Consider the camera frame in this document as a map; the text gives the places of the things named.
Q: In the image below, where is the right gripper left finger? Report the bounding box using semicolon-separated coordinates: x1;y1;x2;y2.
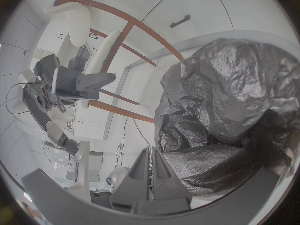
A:
110;146;151;209

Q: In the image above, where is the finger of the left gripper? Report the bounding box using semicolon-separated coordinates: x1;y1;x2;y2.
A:
75;73;117;94

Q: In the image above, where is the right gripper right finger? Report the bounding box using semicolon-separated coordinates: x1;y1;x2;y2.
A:
131;146;192;214

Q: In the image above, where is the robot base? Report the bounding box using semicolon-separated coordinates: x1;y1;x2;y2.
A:
66;140;132;200

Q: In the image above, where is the black plastic bag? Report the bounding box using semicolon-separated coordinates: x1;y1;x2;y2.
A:
153;38;300;197

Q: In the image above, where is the white cushioned wooden chair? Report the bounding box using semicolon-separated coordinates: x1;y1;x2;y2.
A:
43;0;185;124

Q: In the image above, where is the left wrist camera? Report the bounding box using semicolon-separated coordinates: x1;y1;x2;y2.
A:
68;45;91;73

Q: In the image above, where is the black cable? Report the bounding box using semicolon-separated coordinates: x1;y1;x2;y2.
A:
115;116;151;170
6;82;32;115

